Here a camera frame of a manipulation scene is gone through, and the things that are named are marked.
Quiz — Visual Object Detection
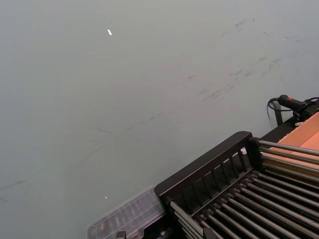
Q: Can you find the black corded tool red switch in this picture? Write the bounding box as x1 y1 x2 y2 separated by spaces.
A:
267 94 319 125

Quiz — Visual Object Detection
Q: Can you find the black rack with steel bars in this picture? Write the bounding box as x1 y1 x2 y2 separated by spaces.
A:
154 130 319 239

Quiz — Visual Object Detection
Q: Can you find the clear plastic case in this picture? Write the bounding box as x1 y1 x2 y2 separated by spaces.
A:
86 186 165 239

